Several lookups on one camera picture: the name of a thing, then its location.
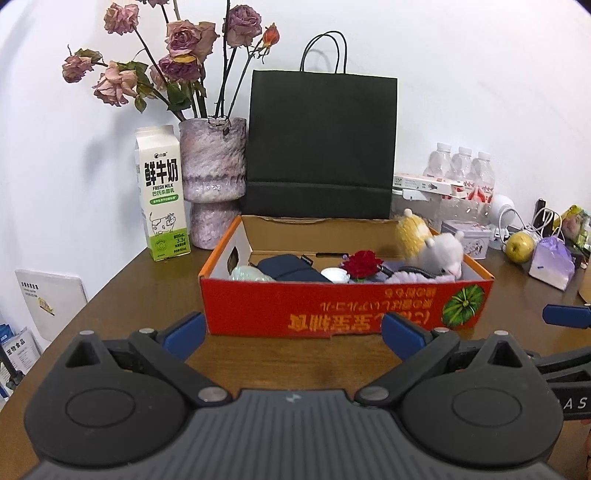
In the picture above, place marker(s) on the mottled purple vase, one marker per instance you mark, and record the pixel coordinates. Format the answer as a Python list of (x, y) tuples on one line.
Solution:
[(212, 161)]

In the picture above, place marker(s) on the floral tin box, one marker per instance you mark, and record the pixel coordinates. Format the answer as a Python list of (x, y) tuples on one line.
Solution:
[(471, 240)]

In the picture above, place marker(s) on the clear water bottle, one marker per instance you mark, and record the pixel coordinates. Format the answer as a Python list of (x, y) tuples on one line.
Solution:
[(461, 166), (437, 161), (484, 173)]

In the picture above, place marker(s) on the yellow green snack packet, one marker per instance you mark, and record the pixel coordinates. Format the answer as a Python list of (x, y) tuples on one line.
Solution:
[(575, 221)]

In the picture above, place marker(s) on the clear plastic bag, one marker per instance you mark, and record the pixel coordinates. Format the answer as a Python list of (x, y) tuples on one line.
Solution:
[(249, 273)]

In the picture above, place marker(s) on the dried rose bouquet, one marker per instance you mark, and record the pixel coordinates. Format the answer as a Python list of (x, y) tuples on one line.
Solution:
[(184, 39)]

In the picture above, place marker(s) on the black power adapter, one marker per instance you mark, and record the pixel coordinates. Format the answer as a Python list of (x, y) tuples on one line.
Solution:
[(540, 212)]

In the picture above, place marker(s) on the red artificial rose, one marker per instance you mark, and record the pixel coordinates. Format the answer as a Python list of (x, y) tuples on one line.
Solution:
[(364, 264)]

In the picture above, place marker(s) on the fluffy purple cloth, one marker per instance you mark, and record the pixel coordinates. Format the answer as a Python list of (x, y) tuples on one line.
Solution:
[(406, 278)]

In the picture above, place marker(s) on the white green milk carton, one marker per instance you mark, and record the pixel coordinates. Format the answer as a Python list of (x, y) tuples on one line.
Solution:
[(161, 194)]

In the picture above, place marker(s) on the white jar lid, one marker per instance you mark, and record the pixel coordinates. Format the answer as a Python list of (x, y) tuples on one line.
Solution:
[(334, 275)]

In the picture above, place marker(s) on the white plush sheep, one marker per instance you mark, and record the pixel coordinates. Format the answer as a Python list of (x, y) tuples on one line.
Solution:
[(443, 251)]

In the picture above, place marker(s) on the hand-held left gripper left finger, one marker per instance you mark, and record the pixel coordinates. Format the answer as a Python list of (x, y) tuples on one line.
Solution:
[(187, 330)]

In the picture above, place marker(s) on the navy blue pouch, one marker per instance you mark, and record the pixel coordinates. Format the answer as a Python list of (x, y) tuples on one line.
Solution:
[(286, 267)]

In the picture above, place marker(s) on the white printed bag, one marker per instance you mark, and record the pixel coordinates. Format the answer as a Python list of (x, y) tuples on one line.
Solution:
[(23, 350)]

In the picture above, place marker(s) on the purple tissue pack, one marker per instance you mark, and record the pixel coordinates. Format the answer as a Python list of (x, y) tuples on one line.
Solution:
[(551, 265)]

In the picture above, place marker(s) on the small white camera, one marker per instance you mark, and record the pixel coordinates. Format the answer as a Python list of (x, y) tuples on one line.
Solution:
[(503, 207)]

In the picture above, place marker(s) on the long white carton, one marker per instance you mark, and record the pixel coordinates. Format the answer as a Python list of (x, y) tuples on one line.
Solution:
[(425, 182)]

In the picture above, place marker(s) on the red cardboard box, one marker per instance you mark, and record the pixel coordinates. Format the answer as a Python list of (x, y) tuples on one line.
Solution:
[(286, 304)]

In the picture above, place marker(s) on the white board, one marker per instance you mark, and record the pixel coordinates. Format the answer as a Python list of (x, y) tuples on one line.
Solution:
[(51, 300)]

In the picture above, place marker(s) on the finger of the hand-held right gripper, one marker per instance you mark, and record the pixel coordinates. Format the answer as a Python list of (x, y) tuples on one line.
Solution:
[(565, 316), (565, 367)]

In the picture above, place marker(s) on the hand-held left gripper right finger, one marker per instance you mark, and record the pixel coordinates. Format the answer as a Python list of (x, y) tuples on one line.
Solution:
[(404, 334)]

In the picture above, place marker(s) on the yellow plush toy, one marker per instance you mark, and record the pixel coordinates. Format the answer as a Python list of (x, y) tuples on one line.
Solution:
[(411, 235)]

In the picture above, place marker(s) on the black paper bag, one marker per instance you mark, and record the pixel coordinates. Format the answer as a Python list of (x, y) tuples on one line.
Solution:
[(318, 138)]

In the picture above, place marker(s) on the green apple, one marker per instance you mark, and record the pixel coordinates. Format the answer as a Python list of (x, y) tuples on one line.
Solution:
[(519, 248)]

